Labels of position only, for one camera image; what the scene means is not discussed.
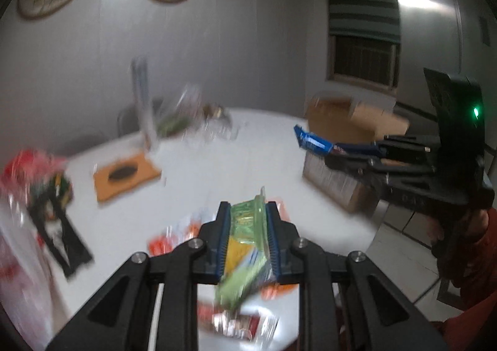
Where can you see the window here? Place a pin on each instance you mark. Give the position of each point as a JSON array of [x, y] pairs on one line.
[[363, 60]]

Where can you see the silver snack packet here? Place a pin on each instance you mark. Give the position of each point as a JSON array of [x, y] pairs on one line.
[[182, 229]]

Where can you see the blue snack packet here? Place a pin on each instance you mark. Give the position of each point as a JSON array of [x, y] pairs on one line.
[[314, 143]]

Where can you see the black stand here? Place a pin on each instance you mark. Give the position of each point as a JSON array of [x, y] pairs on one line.
[[66, 242]]

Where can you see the white plastic bag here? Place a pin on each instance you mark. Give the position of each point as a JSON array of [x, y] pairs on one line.
[[19, 277]]

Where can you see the cardboard box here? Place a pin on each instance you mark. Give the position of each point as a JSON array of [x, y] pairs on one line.
[[334, 180]]

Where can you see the wooden trivet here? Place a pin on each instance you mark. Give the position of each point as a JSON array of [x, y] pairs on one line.
[[147, 170]]

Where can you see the striped window blind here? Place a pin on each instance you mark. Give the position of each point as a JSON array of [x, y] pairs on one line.
[[361, 2]]

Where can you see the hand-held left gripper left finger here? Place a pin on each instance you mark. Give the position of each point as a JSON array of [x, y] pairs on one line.
[[222, 242]]

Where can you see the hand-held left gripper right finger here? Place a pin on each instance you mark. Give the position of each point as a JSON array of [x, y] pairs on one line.
[[271, 242]]

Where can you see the green snack packet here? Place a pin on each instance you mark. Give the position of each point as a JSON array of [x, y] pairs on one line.
[[244, 219]]

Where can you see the gold foil wrapper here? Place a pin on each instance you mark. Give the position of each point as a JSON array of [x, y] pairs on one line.
[[215, 110]]

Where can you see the clear dotted plastic bag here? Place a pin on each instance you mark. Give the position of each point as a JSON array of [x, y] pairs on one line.
[[178, 110]]

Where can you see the silver refrigerator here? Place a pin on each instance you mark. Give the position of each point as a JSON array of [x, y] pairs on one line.
[[423, 44]]

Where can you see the clear plastic wrap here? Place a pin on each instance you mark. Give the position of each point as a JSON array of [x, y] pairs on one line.
[[217, 132]]

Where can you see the red orange snack packet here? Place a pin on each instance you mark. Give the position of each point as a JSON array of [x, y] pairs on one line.
[[159, 246]]

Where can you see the red white snack packet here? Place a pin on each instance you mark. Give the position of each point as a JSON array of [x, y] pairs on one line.
[[233, 324]]

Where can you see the red snack bag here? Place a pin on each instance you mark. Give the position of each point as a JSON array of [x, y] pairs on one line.
[[27, 164]]

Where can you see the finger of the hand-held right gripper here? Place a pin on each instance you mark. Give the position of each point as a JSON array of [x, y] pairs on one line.
[[403, 147], [349, 163]]

